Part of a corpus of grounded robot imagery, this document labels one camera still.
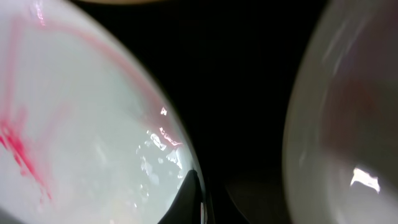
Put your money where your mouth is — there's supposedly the round black tray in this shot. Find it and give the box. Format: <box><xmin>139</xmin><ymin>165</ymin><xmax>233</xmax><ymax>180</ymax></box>
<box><xmin>76</xmin><ymin>1</ymin><xmax>326</xmax><ymax>187</ymax></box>

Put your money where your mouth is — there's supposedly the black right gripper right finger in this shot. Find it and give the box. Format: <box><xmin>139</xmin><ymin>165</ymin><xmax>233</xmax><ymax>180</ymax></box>
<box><xmin>208</xmin><ymin>177</ymin><xmax>289</xmax><ymax>224</ymax></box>

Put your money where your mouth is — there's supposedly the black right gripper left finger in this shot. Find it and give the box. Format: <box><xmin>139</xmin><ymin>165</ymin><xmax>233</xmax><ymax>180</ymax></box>
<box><xmin>159</xmin><ymin>170</ymin><xmax>202</xmax><ymax>224</ymax></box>

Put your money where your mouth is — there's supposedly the yellow plate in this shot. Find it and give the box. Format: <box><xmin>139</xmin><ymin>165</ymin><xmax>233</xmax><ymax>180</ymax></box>
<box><xmin>77</xmin><ymin>0</ymin><xmax>163</xmax><ymax>5</ymax></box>

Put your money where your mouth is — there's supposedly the light green plate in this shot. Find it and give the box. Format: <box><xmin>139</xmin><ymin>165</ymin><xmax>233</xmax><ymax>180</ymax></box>
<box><xmin>282</xmin><ymin>1</ymin><xmax>397</xmax><ymax>223</ymax></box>
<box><xmin>1</xmin><ymin>1</ymin><xmax>208</xmax><ymax>223</ymax></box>

